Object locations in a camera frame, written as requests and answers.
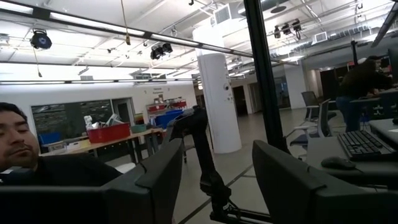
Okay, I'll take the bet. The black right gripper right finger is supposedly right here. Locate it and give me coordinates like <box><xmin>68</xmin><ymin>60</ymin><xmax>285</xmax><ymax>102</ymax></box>
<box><xmin>252</xmin><ymin>139</ymin><xmax>398</xmax><ymax>224</ymax></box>

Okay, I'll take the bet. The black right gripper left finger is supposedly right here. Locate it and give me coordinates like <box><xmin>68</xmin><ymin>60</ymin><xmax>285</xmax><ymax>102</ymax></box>
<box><xmin>0</xmin><ymin>138</ymin><xmax>184</xmax><ymax>224</ymax></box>

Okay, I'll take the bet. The black computer mouse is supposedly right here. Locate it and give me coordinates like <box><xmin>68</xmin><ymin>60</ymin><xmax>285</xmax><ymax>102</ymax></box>
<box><xmin>320</xmin><ymin>156</ymin><xmax>357</xmax><ymax>170</ymax></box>

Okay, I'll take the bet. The black desk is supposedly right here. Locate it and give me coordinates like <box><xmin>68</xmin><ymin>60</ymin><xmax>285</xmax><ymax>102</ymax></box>
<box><xmin>306</xmin><ymin>118</ymin><xmax>398</xmax><ymax>191</ymax></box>

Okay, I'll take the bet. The wooden workbench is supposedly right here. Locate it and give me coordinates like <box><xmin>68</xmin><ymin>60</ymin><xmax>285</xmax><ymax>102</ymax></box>
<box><xmin>40</xmin><ymin>127</ymin><xmax>165</xmax><ymax>164</ymax></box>

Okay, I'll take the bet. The red plastic bin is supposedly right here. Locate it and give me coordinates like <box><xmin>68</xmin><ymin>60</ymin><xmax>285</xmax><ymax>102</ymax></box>
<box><xmin>88</xmin><ymin>123</ymin><xmax>131</xmax><ymax>144</ymax></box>

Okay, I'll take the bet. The black keyboard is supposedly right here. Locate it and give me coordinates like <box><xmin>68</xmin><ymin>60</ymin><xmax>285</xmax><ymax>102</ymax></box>
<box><xmin>337</xmin><ymin>129</ymin><xmax>397</xmax><ymax>162</ymax></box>

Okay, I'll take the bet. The grey office chair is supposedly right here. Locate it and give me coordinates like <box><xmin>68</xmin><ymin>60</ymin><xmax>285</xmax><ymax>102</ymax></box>
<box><xmin>300</xmin><ymin>91</ymin><xmax>322</xmax><ymax>123</ymax></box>
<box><xmin>284</xmin><ymin>98</ymin><xmax>338</xmax><ymax>147</ymax></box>

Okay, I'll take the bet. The blue storage bin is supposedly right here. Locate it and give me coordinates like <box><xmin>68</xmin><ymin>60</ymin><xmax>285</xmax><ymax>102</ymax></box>
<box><xmin>154</xmin><ymin>108</ymin><xmax>185</xmax><ymax>129</ymax></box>

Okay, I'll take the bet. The red shelf rack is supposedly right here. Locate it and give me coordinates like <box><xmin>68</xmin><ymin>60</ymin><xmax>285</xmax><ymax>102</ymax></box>
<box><xmin>146</xmin><ymin>98</ymin><xmax>187</xmax><ymax>114</ymax></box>

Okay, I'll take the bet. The dark desk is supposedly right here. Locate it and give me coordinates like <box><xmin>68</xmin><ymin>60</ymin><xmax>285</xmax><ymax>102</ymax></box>
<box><xmin>349</xmin><ymin>89</ymin><xmax>398</xmax><ymax>121</ymax></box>

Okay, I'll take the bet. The person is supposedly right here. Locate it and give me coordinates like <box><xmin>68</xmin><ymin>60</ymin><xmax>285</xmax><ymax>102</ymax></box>
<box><xmin>0</xmin><ymin>102</ymin><xmax>123</xmax><ymax>187</ymax></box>
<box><xmin>335</xmin><ymin>55</ymin><xmax>394</xmax><ymax>133</ymax></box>

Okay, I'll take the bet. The ceiling light strip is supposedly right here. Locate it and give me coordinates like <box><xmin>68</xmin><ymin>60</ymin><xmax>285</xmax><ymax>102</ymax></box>
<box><xmin>0</xmin><ymin>79</ymin><xmax>198</xmax><ymax>85</ymax></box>

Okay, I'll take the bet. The white round column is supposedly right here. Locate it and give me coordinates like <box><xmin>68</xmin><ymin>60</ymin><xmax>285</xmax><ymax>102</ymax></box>
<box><xmin>197</xmin><ymin>52</ymin><xmax>243</xmax><ymax>155</ymax></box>

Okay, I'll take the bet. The long LED light bar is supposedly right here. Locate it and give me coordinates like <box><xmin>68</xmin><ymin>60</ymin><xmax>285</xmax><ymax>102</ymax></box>
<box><xmin>0</xmin><ymin>0</ymin><xmax>254</xmax><ymax>58</ymax></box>

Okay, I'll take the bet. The white air vent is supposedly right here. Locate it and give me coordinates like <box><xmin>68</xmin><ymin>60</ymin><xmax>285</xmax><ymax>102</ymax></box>
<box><xmin>214</xmin><ymin>4</ymin><xmax>233</xmax><ymax>25</ymax></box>

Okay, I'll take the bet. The black ceiling camera cluster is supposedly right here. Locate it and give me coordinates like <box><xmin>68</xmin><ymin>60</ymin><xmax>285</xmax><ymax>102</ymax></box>
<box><xmin>273</xmin><ymin>18</ymin><xmax>303</xmax><ymax>40</ymax></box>
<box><xmin>150</xmin><ymin>42</ymin><xmax>174</xmax><ymax>60</ymax></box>

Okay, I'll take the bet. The yellow hanging cord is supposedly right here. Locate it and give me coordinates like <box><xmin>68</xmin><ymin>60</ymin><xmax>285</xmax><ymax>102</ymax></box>
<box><xmin>120</xmin><ymin>0</ymin><xmax>132</xmax><ymax>46</ymax></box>

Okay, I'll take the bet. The black ceiling cable reel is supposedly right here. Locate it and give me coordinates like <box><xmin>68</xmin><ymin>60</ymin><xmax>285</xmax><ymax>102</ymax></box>
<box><xmin>30</xmin><ymin>29</ymin><xmax>53</xmax><ymax>50</ymax></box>

